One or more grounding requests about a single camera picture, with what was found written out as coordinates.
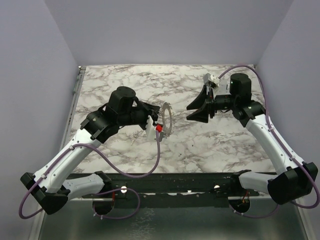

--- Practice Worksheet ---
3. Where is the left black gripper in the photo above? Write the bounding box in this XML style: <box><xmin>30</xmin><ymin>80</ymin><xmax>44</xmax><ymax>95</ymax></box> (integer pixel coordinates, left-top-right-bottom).
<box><xmin>118</xmin><ymin>101</ymin><xmax>161</xmax><ymax>131</ymax></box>

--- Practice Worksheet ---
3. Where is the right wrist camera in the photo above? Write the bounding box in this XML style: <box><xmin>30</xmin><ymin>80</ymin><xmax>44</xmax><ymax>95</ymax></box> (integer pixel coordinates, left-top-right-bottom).
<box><xmin>203</xmin><ymin>73</ymin><xmax>221</xmax><ymax>89</ymax></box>

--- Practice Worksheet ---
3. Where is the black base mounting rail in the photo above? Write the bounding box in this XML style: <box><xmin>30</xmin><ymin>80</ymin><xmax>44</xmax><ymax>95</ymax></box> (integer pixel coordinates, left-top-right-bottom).
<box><xmin>83</xmin><ymin>173</ymin><xmax>259</xmax><ymax>208</ymax></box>

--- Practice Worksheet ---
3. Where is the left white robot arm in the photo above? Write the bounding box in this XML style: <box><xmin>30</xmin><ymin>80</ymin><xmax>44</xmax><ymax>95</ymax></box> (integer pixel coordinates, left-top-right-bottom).
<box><xmin>20</xmin><ymin>86</ymin><xmax>162</xmax><ymax>215</ymax></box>

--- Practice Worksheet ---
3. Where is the aluminium frame rail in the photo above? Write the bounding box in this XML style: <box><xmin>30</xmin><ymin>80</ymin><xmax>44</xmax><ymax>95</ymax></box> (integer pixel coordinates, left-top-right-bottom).
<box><xmin>28</xmin><ymin>66</ymin><xmax>87</xmax><ymax>240</ymax></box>

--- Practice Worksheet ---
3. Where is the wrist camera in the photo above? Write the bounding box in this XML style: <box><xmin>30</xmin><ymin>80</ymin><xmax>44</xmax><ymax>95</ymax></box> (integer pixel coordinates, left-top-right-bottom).
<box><xmin>203</xmin><ymin>73</ymin><xmax>221</xmax><ymax>89</ymax></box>
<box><xmin>145</xmin><ymin>115</ymin><xmax>164</xmax><ymax>142</ymax></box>

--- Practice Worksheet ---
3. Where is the perforated metal ring disc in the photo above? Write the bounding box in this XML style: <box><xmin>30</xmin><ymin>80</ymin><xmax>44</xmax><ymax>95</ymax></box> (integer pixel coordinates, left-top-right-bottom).
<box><xmin>159</xmin><ymin>102</ymin><xmax>173</xmax><ymax>141</ymax></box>

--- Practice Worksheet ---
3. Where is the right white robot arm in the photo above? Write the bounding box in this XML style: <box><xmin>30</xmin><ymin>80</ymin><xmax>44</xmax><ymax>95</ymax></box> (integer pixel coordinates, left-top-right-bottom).
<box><xmin>186</xmin><ymin>73</ymin><xmax>318</xmax><ymax>205</ymax></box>

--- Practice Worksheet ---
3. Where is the clear plastic organizer box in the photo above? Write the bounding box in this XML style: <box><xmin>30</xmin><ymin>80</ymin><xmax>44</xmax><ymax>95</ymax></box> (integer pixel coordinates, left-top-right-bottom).
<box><xmin>215</xmin><ymin>79</ymin><xmax>230</xmax><ymax>95</ymax></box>

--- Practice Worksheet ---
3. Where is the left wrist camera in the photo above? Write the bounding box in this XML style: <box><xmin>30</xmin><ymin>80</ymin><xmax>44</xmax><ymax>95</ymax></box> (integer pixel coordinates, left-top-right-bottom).
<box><xmin>145</xmin><ymin>115</ymin><xmax>164</xmax><ymax>142</ymax></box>

